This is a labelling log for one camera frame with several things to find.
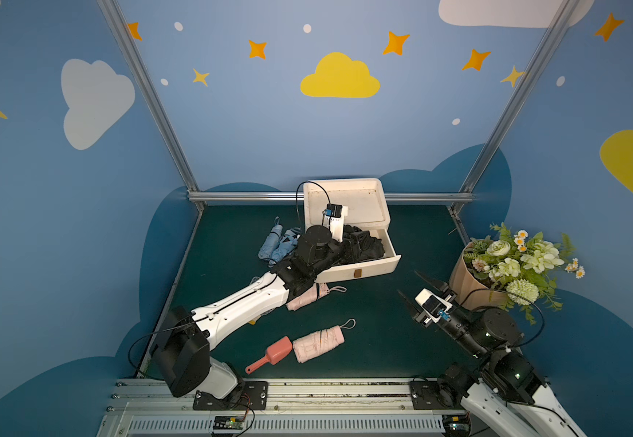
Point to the black umbrella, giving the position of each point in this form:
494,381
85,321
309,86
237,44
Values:
366,250
351,234

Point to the pink umbrella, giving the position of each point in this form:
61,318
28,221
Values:
316,292
320,342

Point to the white drawer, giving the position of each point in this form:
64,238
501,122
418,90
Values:
365,269

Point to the white three-drawer cabinet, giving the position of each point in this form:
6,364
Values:
364,199

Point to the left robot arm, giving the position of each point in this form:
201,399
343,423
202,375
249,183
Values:
181,349

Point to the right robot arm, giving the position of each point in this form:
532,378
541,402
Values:
505,391

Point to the loose light blue umbrella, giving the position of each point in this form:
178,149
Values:
285,247

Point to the rolled light blue umbrella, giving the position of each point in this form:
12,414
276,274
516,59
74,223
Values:
272,241

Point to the beige ribbed flower pot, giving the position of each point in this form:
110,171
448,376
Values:
470,292

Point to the white green artificial flowers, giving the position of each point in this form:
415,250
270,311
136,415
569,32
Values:
521,268

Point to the pink plastic scoop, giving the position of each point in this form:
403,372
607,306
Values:
274,354

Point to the right controller board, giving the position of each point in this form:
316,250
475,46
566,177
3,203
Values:
456,425

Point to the controller board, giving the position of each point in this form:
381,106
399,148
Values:
228,424
456,425

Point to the left controller board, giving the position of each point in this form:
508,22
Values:
228,424

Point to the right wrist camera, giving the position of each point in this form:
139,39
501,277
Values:
433,308

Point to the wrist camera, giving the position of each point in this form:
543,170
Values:
335,215
433,308

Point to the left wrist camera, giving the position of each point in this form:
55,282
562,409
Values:
335,215

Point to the horizontal aluminium frame bar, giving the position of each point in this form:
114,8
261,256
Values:
282,197

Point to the left aluminium frame post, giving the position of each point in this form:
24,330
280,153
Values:
116,22

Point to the aluminium frame post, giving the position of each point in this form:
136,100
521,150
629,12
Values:
551,40
116,22

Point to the right aluminium frame post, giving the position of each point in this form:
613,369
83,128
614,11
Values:
551,40

